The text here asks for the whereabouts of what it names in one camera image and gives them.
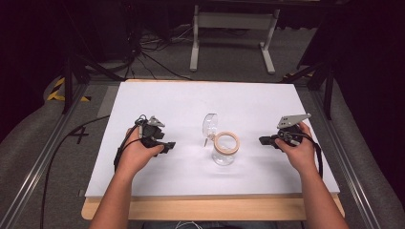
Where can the glass jar with wooden rim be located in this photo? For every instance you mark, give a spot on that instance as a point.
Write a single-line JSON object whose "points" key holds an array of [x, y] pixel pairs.
{"points": [[225, 147]]}

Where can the clear glass jar lid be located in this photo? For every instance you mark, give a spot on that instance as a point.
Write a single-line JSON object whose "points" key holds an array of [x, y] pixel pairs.
{"points": [[210, 126]]}

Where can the person's right hand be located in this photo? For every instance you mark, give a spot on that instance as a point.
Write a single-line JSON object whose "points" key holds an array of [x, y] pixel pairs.
{"points": [[298, 154]]}

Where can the person's left hand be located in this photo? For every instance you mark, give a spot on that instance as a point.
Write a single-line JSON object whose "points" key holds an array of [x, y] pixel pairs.
{"points": [[137, 154]]}

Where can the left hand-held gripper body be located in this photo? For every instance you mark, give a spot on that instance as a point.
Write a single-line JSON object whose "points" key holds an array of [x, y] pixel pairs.
{"points": [[152, 130]]}

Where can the black tripod stand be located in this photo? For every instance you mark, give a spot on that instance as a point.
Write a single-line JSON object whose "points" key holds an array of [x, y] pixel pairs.
{"points": [[76, 70], [322, 79]]}

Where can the person's dark clothing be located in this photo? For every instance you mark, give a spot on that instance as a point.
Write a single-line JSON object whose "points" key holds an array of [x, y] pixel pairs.
{"points": [[229, 225]]}

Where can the aluminium rail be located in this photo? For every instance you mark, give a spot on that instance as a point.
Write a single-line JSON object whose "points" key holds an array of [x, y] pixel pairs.
{"points": [[38, 165], [344, 159]]}

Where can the white metal table frame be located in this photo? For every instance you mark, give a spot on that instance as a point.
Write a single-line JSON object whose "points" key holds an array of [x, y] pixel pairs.
{"points": [[234, 21]]}

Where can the white table mat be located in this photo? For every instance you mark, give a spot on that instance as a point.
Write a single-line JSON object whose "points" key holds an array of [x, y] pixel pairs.
{"points": [[203, 101]]}

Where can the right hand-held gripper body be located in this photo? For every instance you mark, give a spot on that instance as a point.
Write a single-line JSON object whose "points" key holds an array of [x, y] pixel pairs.
{"points": [[291, 128]]}

